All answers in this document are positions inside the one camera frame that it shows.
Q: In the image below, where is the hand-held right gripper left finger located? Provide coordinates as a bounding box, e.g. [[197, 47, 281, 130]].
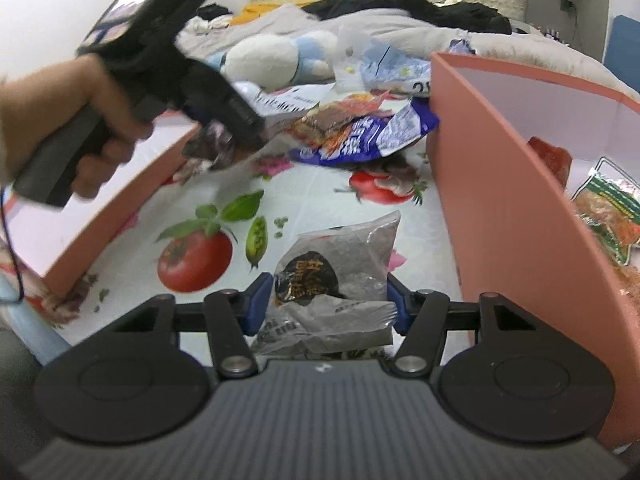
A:
[[107, 272, 273, 380]]

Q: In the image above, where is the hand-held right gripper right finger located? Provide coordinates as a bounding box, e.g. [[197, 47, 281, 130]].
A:
[[386, 272, 543, 376]]

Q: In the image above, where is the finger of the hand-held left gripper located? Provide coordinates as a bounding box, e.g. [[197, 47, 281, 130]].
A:
[[197, 110, 268, 161]]

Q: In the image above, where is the grey snack packet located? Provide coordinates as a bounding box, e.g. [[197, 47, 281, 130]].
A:
[[249, 210, 402, 359]]

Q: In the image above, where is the pink cardboard box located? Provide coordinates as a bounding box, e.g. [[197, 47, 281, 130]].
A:
[[429, 51, 640, 462]]

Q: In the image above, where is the green label orange snack packet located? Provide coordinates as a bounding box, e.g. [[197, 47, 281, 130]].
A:
[[571, 156, 640, 267]]

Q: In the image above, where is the person's left forearm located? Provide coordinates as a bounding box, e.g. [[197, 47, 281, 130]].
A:
[[0, 59, 77, 187]]

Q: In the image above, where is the person's left hand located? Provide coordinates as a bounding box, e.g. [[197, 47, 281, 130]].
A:
[[69, 54, 157, 199]]

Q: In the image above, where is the white bottle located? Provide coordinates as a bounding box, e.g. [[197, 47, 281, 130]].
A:
[[234, 80, 332, 117]]

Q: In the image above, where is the white and blue plush toy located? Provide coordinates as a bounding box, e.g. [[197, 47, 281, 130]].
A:
[[204, 29, 342, 95]]

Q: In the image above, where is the fruit printed bed sheet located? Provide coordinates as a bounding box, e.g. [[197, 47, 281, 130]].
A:
[[44, 79, 472, 352]]

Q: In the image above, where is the red brown snack packet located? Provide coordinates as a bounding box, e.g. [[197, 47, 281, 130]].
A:
[[289, 89, 397, 154]]

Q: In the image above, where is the yellow cloth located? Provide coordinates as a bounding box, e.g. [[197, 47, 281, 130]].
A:
[[229, 2, 301, 27]]

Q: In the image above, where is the blue snack packet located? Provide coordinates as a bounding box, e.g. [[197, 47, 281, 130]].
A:
[[299, 96, 442, 169]]

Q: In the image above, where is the pink box lid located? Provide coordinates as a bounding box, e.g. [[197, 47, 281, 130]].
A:
[[0, 109, 202, 302]]

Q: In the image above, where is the light blue snack bag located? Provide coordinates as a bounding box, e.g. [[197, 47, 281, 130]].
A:
[[336, 24, 477, 97]]

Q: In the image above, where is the black clothing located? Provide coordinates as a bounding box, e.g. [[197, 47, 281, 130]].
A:
[[302, 0, 513, 36]]

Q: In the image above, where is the light blue bed sheet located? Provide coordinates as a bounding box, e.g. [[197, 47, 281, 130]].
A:
[[0, 266, 72, 357]]

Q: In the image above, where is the blue chair back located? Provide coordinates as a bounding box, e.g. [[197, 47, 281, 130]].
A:
[[601, 15, 640, 95]]

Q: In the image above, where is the black cable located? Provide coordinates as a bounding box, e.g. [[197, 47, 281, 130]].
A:
[[0, 187, 27, 304]]

